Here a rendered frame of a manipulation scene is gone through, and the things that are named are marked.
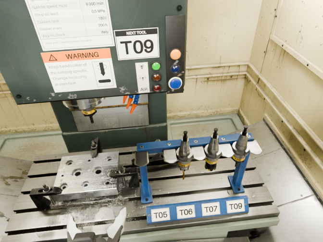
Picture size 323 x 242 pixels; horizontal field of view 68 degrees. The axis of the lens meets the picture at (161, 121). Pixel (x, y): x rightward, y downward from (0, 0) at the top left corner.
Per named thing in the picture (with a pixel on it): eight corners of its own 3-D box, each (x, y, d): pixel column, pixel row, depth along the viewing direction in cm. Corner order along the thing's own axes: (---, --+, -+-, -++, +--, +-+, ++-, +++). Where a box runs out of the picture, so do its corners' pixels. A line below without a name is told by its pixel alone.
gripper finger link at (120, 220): (126, 215, 70) (105, 244, 63) (124, 204, 66) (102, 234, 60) (135, 220, 68) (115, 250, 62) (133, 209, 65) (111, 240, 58)
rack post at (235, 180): (244, 192, 114) (259, 149, 95) (233, 193, 113) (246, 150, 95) (237, 175, 121) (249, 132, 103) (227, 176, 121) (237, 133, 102)
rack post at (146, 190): (153, 202, 111) (148, 160, 92) (141, 204, 111) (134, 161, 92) (151, 185, 119) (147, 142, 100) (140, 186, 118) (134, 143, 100)
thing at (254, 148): (264, 154, 91) (264, 152, 91) (250, 155, 91) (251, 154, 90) (256, 141, 97) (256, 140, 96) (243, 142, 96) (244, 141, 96)
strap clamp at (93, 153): (100, 168, 128) (94, 149, 118) (93, 169, 128) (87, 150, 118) (102, 151, 138) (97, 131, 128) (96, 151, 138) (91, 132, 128)
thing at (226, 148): (236, 157, 90) (236, 155, 90) (222, 158, 90) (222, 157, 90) (229, 144, 96) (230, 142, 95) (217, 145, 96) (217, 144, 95)
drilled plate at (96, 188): (118, 194, 110) (116, 187, 107) (54, 201, 109) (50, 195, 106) (119, 157, 128) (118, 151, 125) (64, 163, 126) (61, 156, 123)
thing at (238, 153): (244, 144, 96) (245, 140, 95) (250, 156, 92) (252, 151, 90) (229, 146, 96) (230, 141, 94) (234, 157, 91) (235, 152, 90)
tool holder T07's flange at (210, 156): (218, 148, 95) (219, 143, 94) (222, 159, 91) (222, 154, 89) (203, 148, 95) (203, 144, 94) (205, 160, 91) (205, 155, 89)
